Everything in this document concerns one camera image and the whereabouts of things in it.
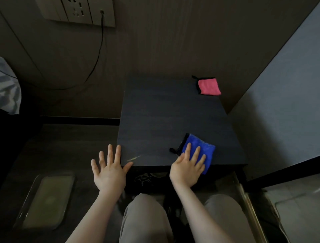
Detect person's right hand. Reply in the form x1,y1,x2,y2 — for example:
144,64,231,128
169,142,207,189

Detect person's left hand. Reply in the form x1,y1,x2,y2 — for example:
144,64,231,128
91,144,134,197

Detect blue cloth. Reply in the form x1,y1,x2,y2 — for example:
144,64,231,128
169,133,216,175

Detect pink cloth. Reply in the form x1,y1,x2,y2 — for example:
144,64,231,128
191,75,222,96

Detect person's left forearm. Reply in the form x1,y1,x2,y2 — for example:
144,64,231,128
65,191,123,243

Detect person's right forearm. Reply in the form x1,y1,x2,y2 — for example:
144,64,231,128
175,184,235,243

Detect person's beige trousers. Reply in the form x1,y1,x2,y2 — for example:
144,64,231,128
119,193,257,243

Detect black table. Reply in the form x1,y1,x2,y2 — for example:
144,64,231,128
117,76,248,173

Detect clear plastic tray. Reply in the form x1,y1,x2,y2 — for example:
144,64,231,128
12,173,76,231

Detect black skirting board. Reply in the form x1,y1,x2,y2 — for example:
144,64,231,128
244,155,320,192

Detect white bedding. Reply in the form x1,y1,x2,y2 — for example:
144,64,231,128
0,56,22,115

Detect gold metal frame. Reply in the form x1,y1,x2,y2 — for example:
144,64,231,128
235,173,269,243

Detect black cable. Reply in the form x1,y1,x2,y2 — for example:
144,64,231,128
25,10,105,90

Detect beige wall port plate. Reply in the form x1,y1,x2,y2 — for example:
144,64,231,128
87,0,116,27

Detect beige wall power socket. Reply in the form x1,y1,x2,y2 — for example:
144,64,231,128
61,0,93,25

